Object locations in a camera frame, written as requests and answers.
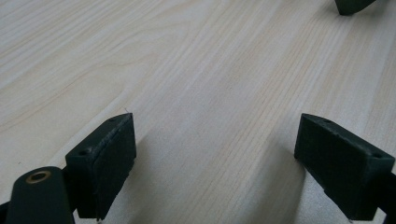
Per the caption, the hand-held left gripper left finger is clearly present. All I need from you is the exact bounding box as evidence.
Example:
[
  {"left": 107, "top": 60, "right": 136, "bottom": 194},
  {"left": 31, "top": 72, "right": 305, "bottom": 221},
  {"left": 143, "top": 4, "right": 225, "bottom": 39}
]
[{"left": 64, "top": 112, "right": 137, "bottom": 221}]

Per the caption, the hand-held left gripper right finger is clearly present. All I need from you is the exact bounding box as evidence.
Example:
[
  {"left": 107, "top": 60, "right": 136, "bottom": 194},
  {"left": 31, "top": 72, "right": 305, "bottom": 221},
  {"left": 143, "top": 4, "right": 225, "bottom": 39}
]
[{"left": 293, "top": 113, "right": 396, "bottom": 221}]

